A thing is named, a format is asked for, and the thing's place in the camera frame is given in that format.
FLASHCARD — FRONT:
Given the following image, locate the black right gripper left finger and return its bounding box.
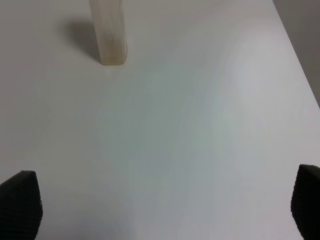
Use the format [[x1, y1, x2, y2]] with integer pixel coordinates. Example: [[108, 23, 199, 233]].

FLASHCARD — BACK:
[[0, 170, 43, 240]]

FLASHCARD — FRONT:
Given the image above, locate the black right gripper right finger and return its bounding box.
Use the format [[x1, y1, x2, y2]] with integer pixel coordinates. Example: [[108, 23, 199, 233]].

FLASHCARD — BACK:
[[290, 164, 320, 240]]

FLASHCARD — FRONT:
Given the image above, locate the clear bottle with pink label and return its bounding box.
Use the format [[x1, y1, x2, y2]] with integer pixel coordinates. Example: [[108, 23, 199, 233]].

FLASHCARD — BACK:
[[89, 0, 127, 66]]

